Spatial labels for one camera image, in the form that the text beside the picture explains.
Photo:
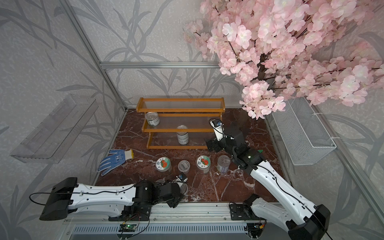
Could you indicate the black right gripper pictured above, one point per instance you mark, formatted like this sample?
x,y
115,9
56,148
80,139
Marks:
x,y
215,144

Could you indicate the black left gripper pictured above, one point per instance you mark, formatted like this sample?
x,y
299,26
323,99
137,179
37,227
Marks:
x,y
175,201

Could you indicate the tomato lid jar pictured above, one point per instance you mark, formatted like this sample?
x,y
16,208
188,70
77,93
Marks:
x,y
164,165
203,164

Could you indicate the small red label plastic cup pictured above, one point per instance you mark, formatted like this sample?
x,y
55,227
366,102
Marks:
x,y
184,166

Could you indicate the black label can bottom shelf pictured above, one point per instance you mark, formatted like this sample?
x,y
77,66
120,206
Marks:
x,y
183,137

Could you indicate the silver pull-tab can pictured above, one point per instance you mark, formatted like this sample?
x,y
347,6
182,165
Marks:
x,y
152,118

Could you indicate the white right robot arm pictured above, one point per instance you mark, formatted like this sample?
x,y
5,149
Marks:
x,y
298,216

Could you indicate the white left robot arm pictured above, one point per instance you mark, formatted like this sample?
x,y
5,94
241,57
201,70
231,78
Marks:
x,y
119,203

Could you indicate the orange wooden three-tier shelf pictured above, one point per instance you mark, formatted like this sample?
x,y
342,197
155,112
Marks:
x,y
193,113

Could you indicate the brown tree trunk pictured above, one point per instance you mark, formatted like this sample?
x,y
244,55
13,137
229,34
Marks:
x,y
242,122

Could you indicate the left green circuit board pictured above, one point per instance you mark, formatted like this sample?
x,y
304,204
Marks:
x,y
128,227

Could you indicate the blue dotted work glove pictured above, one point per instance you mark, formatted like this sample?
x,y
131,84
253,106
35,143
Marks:
x,y
114,159

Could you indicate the right circuit board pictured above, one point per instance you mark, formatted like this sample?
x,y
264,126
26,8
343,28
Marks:
x,y
254,230

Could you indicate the pink cherry blossom crown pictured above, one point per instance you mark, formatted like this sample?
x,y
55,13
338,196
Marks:
x,y
269,45

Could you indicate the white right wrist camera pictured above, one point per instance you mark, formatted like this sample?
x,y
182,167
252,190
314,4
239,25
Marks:
x,y
218,127

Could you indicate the aluminium front rail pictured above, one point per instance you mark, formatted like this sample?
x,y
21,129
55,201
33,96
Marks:
x,y
186,218

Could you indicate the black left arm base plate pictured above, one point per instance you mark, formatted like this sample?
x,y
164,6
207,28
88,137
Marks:
x,y
133,213

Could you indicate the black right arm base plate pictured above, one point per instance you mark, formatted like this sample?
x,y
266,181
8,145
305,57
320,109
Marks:
x,y
241,212

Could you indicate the white wire mesh basket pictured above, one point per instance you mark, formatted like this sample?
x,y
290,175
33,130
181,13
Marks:
x,y
306,139

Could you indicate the clear acrylic wall shelf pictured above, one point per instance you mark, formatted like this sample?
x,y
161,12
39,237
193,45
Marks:
x,y
52,138

